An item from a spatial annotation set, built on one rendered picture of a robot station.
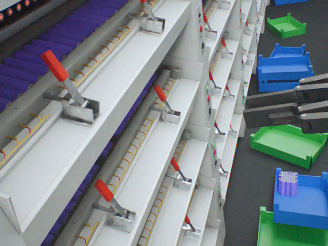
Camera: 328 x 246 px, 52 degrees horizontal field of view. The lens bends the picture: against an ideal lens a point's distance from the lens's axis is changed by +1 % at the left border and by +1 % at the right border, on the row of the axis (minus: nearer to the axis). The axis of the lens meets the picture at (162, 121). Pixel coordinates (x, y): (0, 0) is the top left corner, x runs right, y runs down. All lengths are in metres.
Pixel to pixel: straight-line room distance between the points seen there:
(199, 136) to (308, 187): 0.76
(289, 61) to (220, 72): 1.11
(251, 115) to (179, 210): 0.38
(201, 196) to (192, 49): 0.48
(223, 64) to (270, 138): 0.63
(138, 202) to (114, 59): 0.23
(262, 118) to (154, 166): 0.23
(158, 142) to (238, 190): 0.96
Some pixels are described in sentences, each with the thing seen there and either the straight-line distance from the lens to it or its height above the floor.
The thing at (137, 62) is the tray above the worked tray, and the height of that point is 0.96.
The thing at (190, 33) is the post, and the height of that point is 0.88.
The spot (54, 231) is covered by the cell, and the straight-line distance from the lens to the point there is 0.53.
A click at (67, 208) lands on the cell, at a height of 0.80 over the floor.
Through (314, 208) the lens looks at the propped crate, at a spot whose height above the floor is 0.06.
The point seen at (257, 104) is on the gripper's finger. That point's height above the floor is 0.88.
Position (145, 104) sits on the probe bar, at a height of 0.80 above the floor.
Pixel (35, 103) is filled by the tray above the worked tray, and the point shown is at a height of 0.99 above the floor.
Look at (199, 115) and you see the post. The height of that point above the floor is 0.65.
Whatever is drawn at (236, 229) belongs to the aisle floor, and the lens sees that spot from 1.45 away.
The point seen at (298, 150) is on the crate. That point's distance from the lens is 1.78.
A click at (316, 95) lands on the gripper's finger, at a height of 0.89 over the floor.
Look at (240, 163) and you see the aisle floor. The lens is 1.70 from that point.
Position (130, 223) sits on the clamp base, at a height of 0.77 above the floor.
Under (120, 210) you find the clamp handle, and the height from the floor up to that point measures 0.79.
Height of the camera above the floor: 1.17
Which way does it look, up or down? 35 degrees down
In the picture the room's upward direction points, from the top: 12 degrees counter-clockwise
